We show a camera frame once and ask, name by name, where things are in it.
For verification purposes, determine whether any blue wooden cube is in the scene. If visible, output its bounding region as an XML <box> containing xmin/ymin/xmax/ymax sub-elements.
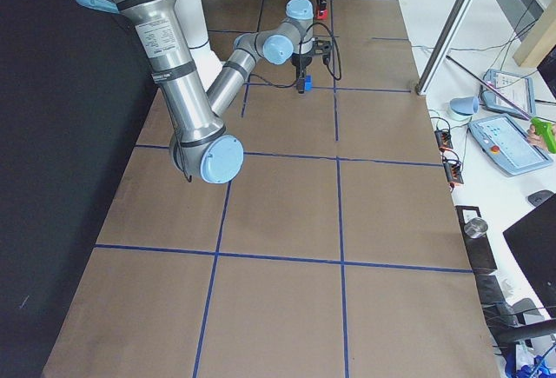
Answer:
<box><xmin>303</xmin><ymin>75</ymin><xmax>313</xmax><ymax>92</ymax></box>

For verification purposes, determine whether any red wooden cube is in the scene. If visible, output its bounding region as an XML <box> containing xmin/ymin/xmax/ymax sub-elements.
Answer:
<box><xmin>316</xmin><ymin>9</ymin><xmax>328</xmax><ymax>20</ymax></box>

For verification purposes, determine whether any blue cup on tape roll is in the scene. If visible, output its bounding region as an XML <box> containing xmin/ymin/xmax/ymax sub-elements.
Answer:
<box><xmin>447</xmin><ymin>96</ymin><xmax>480</xmax><ymax>122</ymax></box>

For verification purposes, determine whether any near blue teach pendant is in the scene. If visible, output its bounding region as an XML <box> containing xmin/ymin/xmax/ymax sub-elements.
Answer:
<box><xmin>468</xmin><ymin>114</ymin><xmax>553</xmax><ymax>176</ymax></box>

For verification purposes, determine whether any far teach pendant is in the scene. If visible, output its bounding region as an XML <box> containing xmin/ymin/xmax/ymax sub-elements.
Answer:
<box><xmin>480</xmin><ymin>69</ymin><xmax>536</xmax><ymax>118</ymax></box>

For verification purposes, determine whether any small metal cup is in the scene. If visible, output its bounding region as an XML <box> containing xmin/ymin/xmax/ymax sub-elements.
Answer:
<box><xmin>463</xmin><ymin>217</ymin><xmax>488</xmax><ymax>239</ymax></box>

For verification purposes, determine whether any black computer mouse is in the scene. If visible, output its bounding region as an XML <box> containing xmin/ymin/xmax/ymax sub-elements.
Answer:
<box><xmin>526</xmin><ymin>189</ymin><xmax>554</xmax><ymax>207</ymax></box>

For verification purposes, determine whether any black laptop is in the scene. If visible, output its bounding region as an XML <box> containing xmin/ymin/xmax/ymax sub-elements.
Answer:
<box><xmin>503</xmin><ymin>199</ymin><xmax>555</xmax><ymax>317</ymax></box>

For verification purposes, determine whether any aluminium frame post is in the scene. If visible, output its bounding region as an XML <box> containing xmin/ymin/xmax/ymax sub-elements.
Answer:
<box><xmin>414</xmin><ymin>0</ymin><xmax>473</xmax><ymax>96</ymax></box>

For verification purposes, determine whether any green handled reacher grabber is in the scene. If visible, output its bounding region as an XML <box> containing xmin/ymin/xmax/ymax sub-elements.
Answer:
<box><xmin>447</xmin><ymin>56</ymin><xmax>555</xmax><ymax>154</ymax></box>

